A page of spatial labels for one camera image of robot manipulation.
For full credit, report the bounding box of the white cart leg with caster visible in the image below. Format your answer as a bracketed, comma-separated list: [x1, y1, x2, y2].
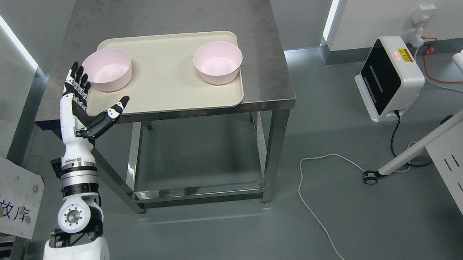
[362, 109, 463, 185]

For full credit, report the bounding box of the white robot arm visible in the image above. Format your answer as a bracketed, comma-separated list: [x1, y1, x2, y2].
[43, 137, 110, 260]

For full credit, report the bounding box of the white sign board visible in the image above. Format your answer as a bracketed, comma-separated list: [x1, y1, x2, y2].
[0, 156, 45, 240]

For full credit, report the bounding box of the beige plastic tray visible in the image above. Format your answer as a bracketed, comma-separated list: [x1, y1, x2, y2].
[87, 30, 244, 116]

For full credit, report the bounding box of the orange cable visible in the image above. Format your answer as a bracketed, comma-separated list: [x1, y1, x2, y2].
[422, 33, 463, 88]

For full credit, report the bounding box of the white black box device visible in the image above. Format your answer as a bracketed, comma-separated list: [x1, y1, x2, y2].
[354, 36, 425, 122]

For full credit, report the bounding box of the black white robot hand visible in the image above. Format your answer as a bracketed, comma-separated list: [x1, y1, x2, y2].
[60, 61, 130, 142]

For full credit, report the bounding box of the white wall socket plug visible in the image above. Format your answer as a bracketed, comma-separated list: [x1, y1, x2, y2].
[407, 4, 437, 48]

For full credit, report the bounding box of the stainless steel table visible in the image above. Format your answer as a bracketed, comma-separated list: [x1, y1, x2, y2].
[35, 0, 296, 214]

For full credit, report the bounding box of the black power cable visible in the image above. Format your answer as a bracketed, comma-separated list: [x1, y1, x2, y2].
[387, 107, 433, 170]

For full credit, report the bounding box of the pink bowl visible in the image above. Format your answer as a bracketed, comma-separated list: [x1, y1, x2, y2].
[192, 41, 244, 86]
[82, 47, 133, 93]

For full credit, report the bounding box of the white floor cable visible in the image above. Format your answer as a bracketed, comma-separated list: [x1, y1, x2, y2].
[295, 147, 419, 260]

